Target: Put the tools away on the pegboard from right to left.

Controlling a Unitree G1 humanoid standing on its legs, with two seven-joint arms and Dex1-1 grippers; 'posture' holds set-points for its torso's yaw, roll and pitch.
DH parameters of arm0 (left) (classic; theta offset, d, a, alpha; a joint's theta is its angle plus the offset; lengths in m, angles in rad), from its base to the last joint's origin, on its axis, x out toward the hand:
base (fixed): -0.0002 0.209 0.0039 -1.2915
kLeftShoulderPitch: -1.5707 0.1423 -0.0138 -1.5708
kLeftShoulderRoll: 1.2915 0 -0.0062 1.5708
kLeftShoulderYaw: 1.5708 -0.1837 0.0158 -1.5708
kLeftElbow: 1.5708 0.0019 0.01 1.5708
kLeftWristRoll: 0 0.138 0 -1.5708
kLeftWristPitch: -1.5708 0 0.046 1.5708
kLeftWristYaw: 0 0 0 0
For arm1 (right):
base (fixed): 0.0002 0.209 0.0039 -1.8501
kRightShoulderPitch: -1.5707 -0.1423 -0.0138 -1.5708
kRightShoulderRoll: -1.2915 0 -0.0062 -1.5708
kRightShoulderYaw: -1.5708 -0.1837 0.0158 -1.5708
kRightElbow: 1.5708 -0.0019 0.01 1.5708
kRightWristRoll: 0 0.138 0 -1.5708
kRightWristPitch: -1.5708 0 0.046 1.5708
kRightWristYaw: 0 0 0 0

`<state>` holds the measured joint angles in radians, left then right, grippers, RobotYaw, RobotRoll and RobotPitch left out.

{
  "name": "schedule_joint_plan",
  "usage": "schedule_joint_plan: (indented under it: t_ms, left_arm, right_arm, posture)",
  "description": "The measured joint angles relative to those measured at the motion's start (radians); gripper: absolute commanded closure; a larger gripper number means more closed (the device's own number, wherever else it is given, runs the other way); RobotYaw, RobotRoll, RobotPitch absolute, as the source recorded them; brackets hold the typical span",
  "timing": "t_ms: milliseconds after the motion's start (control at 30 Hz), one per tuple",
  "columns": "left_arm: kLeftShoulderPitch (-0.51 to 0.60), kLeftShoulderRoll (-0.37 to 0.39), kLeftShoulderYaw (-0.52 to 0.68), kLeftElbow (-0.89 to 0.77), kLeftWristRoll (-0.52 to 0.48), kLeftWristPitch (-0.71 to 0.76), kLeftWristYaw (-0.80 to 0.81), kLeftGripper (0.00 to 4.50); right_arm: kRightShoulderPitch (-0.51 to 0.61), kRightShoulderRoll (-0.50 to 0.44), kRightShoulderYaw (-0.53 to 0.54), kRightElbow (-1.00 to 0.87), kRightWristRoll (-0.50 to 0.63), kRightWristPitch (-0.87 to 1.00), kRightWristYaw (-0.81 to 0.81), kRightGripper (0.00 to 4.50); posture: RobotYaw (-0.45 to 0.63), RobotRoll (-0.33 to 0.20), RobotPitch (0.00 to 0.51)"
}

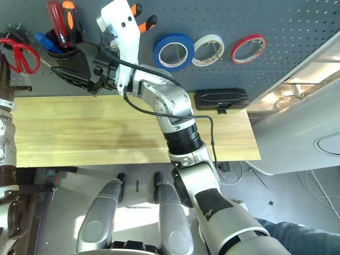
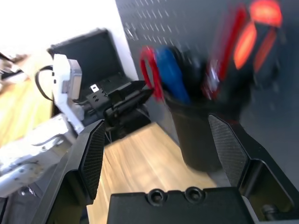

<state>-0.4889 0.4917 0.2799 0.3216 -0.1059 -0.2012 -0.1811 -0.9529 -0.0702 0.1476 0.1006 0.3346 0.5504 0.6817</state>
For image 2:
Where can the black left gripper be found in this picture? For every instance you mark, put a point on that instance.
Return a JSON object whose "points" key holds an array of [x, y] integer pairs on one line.
{"points": [[102, 102]]}

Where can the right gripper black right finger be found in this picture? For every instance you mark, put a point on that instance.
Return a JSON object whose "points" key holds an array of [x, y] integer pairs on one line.
{"points": [[247, 151]]}

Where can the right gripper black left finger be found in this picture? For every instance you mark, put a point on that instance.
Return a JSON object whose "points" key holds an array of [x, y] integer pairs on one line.
{"points": [[70, 175]]}

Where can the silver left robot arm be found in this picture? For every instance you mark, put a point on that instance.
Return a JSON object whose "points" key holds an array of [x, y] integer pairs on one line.
{"points": [[28, 168]]}

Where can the small metal pegboard hook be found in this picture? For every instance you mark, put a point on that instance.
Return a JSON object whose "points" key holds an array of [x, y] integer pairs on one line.
{"points": [[129, 31]]}

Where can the grey metal pegboard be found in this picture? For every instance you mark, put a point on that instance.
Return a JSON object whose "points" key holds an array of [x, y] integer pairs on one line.
{"points": [[187, 23]]}

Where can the black flight case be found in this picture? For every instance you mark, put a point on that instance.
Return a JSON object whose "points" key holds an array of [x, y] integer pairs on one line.
{"points": [[98, 53]]}

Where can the black tool cup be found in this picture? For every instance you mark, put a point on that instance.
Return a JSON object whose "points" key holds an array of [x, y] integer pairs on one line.
{"points": [[194, 130]]}

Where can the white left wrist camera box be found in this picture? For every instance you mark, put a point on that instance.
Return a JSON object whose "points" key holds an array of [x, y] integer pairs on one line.
{"points": [[60, 77]]}

